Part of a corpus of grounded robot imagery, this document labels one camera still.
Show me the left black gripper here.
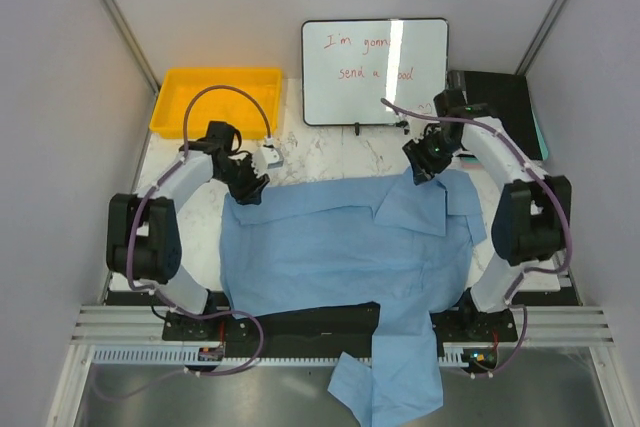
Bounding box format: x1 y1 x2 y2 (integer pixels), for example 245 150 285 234
215 154 270 207

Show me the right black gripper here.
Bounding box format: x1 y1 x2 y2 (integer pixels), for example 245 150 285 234
402 129 461 186

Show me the blue long sleeve shirt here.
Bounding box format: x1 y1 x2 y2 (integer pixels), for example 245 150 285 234
219 169 486 426

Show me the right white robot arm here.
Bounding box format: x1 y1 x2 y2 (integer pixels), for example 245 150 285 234
395 90 573 341

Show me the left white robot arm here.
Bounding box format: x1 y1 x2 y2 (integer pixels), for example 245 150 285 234
106 121 283 340

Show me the black binder folder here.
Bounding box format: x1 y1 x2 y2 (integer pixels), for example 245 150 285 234
447 70 549 162

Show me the small whiteboard with red writing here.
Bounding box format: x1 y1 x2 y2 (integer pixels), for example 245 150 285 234
301 18 449 127

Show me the yellow plastic tray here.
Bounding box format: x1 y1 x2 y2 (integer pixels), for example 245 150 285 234
149 67 283 140

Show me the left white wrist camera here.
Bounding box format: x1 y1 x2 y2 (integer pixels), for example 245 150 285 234
252 137 284 175

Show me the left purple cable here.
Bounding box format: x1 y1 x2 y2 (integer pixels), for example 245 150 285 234
92 86 266 402

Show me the purple cable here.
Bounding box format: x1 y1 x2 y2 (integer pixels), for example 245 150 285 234
92 86 266 402
380 97 574 381

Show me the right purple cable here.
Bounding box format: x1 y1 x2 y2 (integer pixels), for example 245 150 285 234
380 97 574 381

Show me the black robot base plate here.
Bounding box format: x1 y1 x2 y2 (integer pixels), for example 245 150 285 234
107 292 518 358

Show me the white slotted cable duct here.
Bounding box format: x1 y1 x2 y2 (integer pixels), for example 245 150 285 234
92 341 496 368

